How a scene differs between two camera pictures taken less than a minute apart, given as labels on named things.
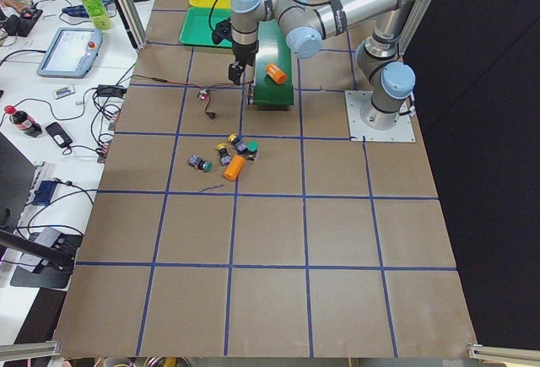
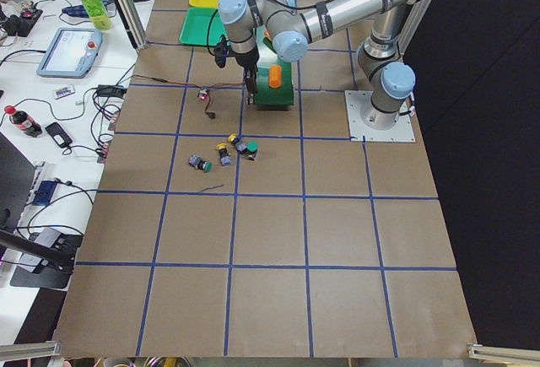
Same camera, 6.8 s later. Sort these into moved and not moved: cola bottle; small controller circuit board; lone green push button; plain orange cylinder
Moved: plain orange cylinder
Not moved: lone green push button; cola bottle; small controller circuit board
